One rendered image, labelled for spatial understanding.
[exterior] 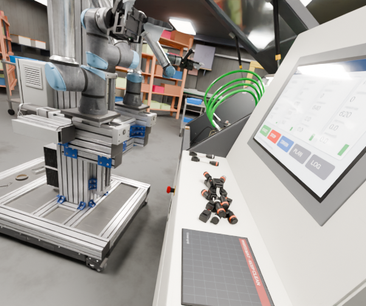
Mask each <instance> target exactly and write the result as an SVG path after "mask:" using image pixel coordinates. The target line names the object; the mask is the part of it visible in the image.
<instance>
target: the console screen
mask: <svg viewBox="0 0 366 306"><path fill-rule="evenodd" d="M247 144H248V145H249V147H250V148H251V149H252V150H253V151H254V152H255V153H256V154H257V155H258V156H259V158H260V159H261V160H262V161H263V162H264V164H265V165H266V166H267V167H268V168H269V169H270V170H271V171H272V172H273V173H274V175H275V176H276V177H277V178H278V179H279V181H281V182H282V183H283V185H284V186H285V187H286V188H287V189H288V191H289V192H290V193H291V194H292V195H293V196H294V197H295V198H296V199H297V200H298V202H299V203H300V204H301V205H302V206H303V207H304V208H305V209H306V210H307V212H308V213H309V214H310V215H311V216H312V217H313V219H314V220H315V221H316V222H317V223H318V224H319V225H320V226H324V224H326V223H327V221H328V220H329V219H330V218H331V217H332V216H333V215H334V214H335V213H336V212H337V210H338V209H339V208H340V207H341V206H342V205H343V204H344V203H345V202H346V201H347V200H348V199H349V198H350V197H351V196H352V195H353V194H354V193H355V192H356V191H357V190H358V189H359V187H360V186H361V185H362V184H363V183H364V182H365V181H366V43H363V44H358V45H355V46H349V47H344V48H340V49H335V50H330V51H326V52H321V53H315V54H312V55H307V56H301V57H300V58H299V59H298V61H297V62H296V64H295V66H294V67H293V69H292V70H291V72H290V74H289V75H288V77H287V79H286V80H285V82H284V83H283V85H282V87H281V88H280V90H279V91H278V94H277V95H276V96H275V98H274V100H273V102H272V103H271V105H270V106H269V108H268V110H267V111H266V113H265V114H264V116H263V118H262V119H261V121H260V122H259V124H258V126H257V127H256V129H255V130H254V133H253V134H252V135H251V137H250V139H249V140H248V142H247Z"/></svg>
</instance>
